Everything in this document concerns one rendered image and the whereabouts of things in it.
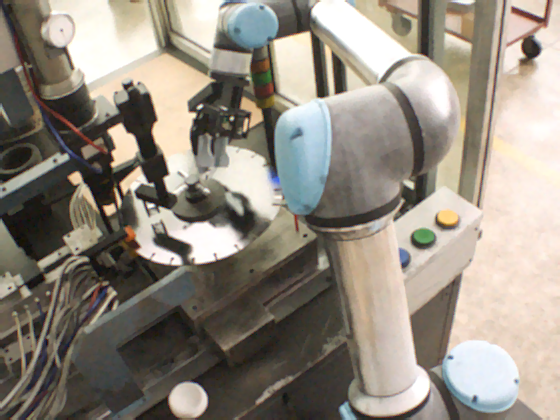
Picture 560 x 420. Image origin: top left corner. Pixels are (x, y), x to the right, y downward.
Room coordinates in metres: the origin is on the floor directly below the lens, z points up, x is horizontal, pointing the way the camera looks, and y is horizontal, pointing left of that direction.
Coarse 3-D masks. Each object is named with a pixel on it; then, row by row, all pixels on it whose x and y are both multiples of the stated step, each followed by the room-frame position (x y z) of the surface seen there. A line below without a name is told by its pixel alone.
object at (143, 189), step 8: (144, 184) 0.83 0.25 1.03; (160, 184) 0.78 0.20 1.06; (136, 192) 0.81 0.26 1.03; (144, 192) 0.81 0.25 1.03; (152, 192) 0.81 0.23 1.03; (160, 192) 0.78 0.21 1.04; (168, 192) 0.79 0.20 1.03; (144, 200) 0.81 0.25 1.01; (152, 200) 0.79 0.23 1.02; (160, 200) 0.78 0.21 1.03; (168, 200) 0.78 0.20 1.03; (176, 200) 0.79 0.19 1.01; (168, 208) 0.77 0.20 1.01
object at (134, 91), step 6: (132, 90) 0.75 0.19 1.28; (138, 90) 0.75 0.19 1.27; (132, 96) 0.75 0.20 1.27; (138, 96) 0.75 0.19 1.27; (132, 102) 0.75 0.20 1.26; (138, 102) 0.75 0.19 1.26; (138, 108) 0.75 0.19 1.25; (138, 114) 0.75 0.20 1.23; (144, 114) 0.76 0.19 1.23; (138, 120) 0.75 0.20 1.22; (144, 120) 0.75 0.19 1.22; (144, 126) 0.75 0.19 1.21
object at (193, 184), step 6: (210, 168) 0.88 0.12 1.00; (180, 174) 0.88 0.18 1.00; (186, 174) 0.87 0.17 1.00; (192, 174) 0.86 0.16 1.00; (204, 174) 0.86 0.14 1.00; (186, 180) 0.85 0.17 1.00; (192, 180) 0.85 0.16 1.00; (198, 180) 0.85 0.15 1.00; (186, 186) 0.84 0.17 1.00; (192, 186) 0.84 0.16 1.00; (198, 186) 0.83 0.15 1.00; (174, 192) 0.83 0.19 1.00; (180, 192) 0.83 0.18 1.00; (192, 192) 0.84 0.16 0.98; (198, 192) 0.84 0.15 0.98; (204, 192) 0.81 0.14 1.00
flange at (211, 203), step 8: (184, 184) 0.89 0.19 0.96; (208, 184) 0.88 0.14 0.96; (216, 184) 0.87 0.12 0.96; (184, 192) 0.85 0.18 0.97; (200, 192) 0.84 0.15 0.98; (216, 192) 0.85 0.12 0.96; (224, 192) 0.85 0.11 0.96; (184, 200) 0.84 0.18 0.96; (192, 200) 0.83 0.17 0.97; (200, 200) 0.83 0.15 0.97; (208, 200) 0.83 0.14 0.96; (216, 200) 0.83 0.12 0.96; (224, 200) 0.83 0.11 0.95; (176, 208) 0.83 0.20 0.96; (184, 208) 0.82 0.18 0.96; (192, 208) 0.82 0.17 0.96; (200, 208) 0.81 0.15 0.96; (208, 208) 0.81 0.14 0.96; (216, 208) 0.81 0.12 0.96; (184, 216) 0.80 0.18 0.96; (192, 216) 0.80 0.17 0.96; (200, 216) 0.80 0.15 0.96
